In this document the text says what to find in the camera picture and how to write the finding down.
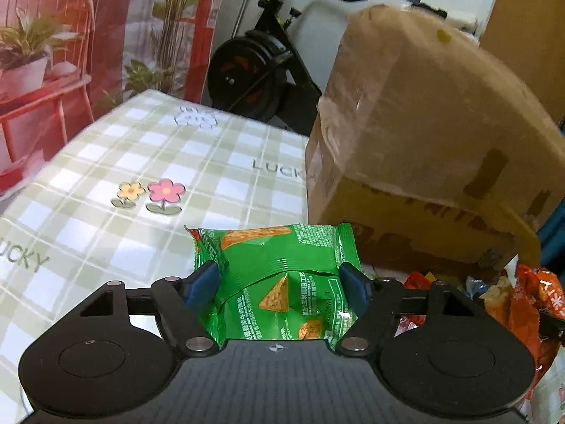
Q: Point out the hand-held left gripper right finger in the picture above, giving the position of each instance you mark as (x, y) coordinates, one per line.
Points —
(353, 283)

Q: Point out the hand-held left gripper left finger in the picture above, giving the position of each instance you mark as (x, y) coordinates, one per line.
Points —
(205, 281)

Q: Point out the green snack packet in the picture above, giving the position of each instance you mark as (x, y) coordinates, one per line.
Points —
(282, 251)

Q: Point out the brown cardboard box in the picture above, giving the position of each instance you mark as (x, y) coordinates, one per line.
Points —
(419, 119)

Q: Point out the green checked tablecloth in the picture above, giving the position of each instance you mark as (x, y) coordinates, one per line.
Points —
(132, 150)

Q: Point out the pile of snack packets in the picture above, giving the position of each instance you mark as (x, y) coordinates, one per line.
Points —
(529, 296)

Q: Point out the black exercise bike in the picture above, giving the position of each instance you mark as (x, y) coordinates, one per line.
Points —
(251, 75)

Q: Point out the printed plant backdrop cloth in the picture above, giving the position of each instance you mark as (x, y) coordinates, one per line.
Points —
(110, 31)

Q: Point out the black pink slipper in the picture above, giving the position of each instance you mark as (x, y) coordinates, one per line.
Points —
(430, 9)

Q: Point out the large brown cardboard sheet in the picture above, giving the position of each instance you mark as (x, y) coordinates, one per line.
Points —
(529, 31)

